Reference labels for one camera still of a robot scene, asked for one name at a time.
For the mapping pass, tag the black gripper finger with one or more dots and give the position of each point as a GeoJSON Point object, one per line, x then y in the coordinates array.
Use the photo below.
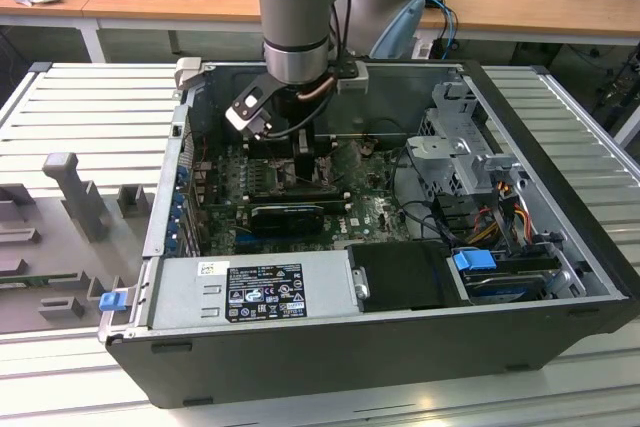
{"type": "Point", "coordinates": [305, 167]}

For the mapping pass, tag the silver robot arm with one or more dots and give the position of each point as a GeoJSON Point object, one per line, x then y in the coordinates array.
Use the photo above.
{"type": "Point", "coordinates": [295, 7]}

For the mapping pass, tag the CPU socket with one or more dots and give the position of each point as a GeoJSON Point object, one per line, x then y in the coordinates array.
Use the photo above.
{"type": "Point", "coordinates": [278, 178]}

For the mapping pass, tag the black RAM slot row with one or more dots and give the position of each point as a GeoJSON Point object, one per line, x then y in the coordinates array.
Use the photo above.
{"type": "Point", "coordinates": [272, 149]}
{"type": "Point", "coordinates": [295, 197]}

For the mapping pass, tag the black graphics card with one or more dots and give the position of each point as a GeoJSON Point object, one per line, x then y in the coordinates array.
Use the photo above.
{"type": "Point", "coordinates": [285, 219]}

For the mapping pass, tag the green motherboard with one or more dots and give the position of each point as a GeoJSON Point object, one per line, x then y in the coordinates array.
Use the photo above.
{"type": "Point", "coordinates": [360, 217]}

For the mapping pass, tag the silver metal drive cage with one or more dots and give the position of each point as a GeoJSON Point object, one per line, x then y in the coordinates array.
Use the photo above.
{"type": "Point", "coordinates": [440, 157]}

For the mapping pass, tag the white labelled box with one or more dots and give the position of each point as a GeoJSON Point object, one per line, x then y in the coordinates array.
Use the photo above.
{"type": "Point", "coordinates": [422, 49]}

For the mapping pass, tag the black plastic shroud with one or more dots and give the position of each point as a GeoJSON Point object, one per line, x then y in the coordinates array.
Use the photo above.
{"type": "Point", "coordinates": [405, 277]}

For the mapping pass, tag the silver power supply unit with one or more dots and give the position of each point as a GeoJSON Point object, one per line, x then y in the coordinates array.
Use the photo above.
{"type": "Point", "coordinates": [185, 297]}

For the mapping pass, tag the blue disk carrier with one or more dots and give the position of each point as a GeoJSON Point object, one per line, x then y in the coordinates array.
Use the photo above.
{"type": "Point", "coordinates": [472, 262]}

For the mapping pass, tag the black PC case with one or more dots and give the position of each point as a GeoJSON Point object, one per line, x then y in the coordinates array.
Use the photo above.
{"type": "Point", "coordinates": [325, 367]}

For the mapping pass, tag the dark hard disk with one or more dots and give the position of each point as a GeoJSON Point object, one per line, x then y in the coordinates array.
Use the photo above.
{"type": "Point", "coordinates": [505, 289]}

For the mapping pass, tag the blue plastic case latch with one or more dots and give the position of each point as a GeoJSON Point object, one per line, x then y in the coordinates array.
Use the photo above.
{"type": "Point", "coordinates": [112, 301]}

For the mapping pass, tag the grey parts rack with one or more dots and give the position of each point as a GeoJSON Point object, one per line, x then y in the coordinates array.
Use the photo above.
{"type": "Point", "coordinates": [50, 247]}

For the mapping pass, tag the green RAM stick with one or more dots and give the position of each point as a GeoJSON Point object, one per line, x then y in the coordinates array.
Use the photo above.
{"type": "Point", "coordinates": [25, 281]}

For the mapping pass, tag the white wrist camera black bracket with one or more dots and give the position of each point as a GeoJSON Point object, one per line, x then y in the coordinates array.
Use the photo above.
{"type": "Point", "coordinates": [247, 114]}

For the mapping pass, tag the small grey wrist camera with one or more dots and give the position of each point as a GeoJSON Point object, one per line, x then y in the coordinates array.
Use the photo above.
{"type": "Point", "coordinates": [352, 79]}

